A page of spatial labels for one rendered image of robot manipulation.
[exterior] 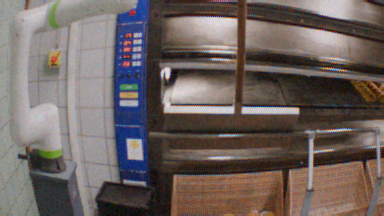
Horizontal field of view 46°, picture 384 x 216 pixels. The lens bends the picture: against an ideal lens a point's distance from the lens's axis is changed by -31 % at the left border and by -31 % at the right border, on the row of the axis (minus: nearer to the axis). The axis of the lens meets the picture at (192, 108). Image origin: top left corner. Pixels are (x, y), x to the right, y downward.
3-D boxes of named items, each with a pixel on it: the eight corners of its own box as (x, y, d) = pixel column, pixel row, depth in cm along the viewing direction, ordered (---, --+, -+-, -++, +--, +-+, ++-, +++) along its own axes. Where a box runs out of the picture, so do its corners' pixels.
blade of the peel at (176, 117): (299, 113, 243) (298, 107, 244) (164, 112, 244) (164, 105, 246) (288, 147, 275) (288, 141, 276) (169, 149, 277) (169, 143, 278)
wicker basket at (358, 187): (280, 211, 306) (288, 168, 299) (354, 198, 303) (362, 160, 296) (283, 244, 259) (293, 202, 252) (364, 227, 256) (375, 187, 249)
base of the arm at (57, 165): (16, 167, 193) (14, 154, 191) (24, 156, 207) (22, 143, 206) (63, 176, 192) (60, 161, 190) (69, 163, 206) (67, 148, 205)
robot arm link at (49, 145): (29, 153, 195) (24, 106, 190) (51, 145, 207) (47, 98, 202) (44, 162, 187) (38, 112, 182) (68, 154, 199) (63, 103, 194)
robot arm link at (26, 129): (7, 145, 183) (5, 15, 168) (30, 137, 195) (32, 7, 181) (20, 154, 175) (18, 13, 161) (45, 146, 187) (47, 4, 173)
